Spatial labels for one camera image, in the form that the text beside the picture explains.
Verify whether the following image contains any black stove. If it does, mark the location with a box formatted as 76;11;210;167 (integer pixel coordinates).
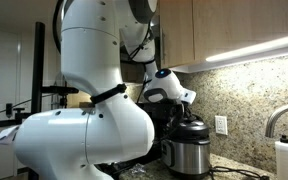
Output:
135;101;185;166

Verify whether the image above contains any metal faucet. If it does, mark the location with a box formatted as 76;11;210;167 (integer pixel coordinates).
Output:
264;103;288;140

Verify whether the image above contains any crumpled clear plastic wrap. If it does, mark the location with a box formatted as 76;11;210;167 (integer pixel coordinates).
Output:
127;162;149;178

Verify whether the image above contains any black rice cooker cord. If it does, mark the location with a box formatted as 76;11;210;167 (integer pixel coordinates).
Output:
207;164;270;180

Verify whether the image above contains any black cable strap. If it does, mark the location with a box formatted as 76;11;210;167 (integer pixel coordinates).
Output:
89;82;128;106

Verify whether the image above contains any white soap bottle black cap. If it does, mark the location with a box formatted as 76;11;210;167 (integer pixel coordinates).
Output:
274;134;288;180

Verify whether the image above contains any light wood cabinet door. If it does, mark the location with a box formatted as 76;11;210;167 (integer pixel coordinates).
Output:
158;0;196;69
192;0;288;63

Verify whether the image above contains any white paper tag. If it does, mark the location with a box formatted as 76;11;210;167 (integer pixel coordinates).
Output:
0;125;20;146

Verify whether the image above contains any black mount bracket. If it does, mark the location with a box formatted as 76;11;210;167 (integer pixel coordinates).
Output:
0;102;34;143

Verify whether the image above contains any white wall outlet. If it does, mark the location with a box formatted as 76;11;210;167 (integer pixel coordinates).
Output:
214;114;229;136

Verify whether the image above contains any black rice cooker lid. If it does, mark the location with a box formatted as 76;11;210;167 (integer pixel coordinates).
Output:
165;119;211;145

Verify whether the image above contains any black stand pole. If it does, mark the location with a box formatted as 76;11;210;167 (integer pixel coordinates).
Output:
28;21;47;180

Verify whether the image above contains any under-cabinet light strip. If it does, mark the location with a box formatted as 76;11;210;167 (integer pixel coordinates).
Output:
205;32;288;64

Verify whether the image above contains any steel and black rice cooker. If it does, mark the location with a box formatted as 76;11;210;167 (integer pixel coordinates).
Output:
160;135;212;180

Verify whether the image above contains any metal cabinet handle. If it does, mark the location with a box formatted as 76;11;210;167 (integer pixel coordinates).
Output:
160;27;167;65

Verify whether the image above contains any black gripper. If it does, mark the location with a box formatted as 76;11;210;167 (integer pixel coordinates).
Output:
176;103;199;124

